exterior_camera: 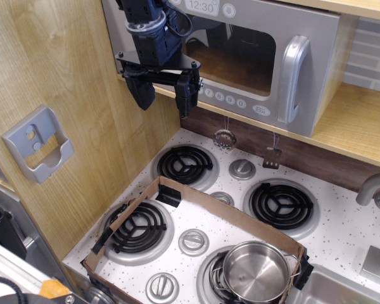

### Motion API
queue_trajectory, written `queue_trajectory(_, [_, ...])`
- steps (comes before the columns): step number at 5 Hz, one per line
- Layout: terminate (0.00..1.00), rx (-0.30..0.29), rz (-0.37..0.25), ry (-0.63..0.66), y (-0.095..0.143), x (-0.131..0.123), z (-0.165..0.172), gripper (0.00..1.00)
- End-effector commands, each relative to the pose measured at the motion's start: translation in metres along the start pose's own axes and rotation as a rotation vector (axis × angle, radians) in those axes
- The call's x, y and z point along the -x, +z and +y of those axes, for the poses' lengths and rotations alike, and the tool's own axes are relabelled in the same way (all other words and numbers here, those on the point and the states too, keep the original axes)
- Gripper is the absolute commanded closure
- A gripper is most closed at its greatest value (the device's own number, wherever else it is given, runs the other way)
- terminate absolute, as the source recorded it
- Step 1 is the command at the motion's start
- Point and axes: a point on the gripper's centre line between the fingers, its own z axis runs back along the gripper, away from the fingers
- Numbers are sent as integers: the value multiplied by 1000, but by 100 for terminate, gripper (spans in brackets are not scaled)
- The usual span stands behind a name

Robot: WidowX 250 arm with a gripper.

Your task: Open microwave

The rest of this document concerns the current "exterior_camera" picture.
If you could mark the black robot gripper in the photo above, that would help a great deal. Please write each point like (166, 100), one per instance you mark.
(158, 58)

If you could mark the back right black burner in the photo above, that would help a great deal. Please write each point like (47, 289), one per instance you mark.
(283, 206)

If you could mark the brown cardboard barrier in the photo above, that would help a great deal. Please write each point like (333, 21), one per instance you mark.
(124, 276)

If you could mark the grey wall phone holder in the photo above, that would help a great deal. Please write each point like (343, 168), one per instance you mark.
(30, 134)

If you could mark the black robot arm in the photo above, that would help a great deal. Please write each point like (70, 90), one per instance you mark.
(147, 9)

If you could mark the back silver stove knob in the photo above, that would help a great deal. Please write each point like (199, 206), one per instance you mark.
(242, 170)

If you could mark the silver toy faucet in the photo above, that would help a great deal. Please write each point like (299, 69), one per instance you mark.
(370, 190)

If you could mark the black burner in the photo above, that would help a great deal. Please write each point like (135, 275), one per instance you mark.
(184, 164)
(143, 229)
(283, 206)
(217, 281)

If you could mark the middle silver stove knob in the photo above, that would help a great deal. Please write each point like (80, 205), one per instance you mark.
(223, 197)

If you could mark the front left black burner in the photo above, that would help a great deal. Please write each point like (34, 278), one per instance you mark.
(143, 229)

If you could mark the orange tape piece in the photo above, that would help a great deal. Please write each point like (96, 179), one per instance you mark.
(52, 288)

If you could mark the stainless steel pot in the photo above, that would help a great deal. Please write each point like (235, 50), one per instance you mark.
(258, 272)

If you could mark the wooden shelf board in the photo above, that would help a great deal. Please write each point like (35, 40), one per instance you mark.
(348, 131)

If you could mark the hanging small metal spatula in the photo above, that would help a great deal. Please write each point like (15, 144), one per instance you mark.
(273, 154)

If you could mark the front silver stove knob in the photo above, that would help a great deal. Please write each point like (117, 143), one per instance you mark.
(162, 288)

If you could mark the hanging metal strainer spoon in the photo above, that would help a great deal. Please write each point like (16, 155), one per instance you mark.
(224, 139)

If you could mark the silver stove knob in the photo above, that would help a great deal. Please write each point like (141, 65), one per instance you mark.
(162, 288)
(193, 242)
(223, 197)
(242, 170)

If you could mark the silver toy microwave door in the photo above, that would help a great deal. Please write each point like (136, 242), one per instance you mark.
(265, 60)

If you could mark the back left black burner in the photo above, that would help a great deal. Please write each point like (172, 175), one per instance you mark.
(184, 164)

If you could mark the silver faucet handle base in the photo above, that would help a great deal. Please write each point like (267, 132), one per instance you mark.
(371, 266)

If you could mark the front right black burner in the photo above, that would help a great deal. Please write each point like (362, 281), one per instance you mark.
(217, 281)

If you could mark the centre silver stove knob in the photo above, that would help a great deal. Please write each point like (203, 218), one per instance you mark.
(193, 242)

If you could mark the silver toy sink basin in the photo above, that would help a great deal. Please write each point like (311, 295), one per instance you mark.
(326, 286)

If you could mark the silver oven knob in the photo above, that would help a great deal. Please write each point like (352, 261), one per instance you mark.
(97, 296)

